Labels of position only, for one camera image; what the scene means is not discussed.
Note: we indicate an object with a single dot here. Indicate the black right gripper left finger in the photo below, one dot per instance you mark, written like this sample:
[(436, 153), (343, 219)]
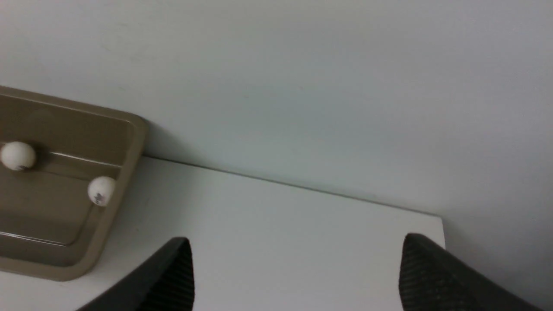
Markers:
[(164, 282)]

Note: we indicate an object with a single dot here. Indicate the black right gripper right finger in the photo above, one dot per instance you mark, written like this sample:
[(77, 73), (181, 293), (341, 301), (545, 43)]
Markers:
[(432, 279)]

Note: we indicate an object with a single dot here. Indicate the white ping-pong ball with mark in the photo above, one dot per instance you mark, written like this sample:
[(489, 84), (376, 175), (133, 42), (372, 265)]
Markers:
[(18, 156)]

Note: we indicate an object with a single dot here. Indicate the tan plastic bin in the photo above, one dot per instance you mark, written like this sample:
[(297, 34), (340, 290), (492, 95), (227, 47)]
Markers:
[(49, 227)]

